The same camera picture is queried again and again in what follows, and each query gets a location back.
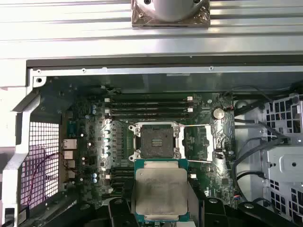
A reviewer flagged grey metal disk cage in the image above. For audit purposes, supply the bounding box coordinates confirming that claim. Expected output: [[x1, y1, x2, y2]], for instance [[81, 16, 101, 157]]
[[260, 93, 303, 224]]

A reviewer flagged round silver coin battery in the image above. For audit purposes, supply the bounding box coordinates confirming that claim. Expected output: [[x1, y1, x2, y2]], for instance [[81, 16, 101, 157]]
[[212, 107, 225, 120]]

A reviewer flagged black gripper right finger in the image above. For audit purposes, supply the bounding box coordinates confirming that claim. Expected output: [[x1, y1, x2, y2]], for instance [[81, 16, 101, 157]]
[[188, 181, 296, 227]]

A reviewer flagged green motherboard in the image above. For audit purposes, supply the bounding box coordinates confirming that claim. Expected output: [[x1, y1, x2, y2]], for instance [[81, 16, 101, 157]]
[[48, 78, 235, 213]]

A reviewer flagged thin red wire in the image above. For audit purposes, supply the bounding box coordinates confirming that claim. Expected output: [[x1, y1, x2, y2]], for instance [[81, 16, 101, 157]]
[[29, 151, 62, 206]]

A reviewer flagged silver CPU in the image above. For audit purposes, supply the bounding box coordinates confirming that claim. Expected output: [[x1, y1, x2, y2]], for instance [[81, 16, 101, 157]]
[[134, 158, 190, 223]]

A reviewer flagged CPU socket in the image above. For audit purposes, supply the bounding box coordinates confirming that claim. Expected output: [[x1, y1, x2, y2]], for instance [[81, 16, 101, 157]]
[[127, 122, 187, 164]]

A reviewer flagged black open PC case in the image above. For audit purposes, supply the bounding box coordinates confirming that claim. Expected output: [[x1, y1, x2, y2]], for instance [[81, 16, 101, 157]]
[[0, 55, 303, 227]]

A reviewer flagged brown square base plate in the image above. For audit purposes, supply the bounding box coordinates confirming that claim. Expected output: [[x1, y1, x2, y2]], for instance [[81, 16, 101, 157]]
[[131, 4, 211, 29]]

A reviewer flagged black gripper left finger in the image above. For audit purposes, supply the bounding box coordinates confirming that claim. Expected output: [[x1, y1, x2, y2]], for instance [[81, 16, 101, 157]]
[[29, 179, 136, 227]]

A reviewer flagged black wire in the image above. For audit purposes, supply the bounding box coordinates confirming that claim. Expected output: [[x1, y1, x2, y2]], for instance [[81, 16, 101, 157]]
[[223, 85, 292, 96], [234, 117, 292, 145], [232, 138, 285, 177]]

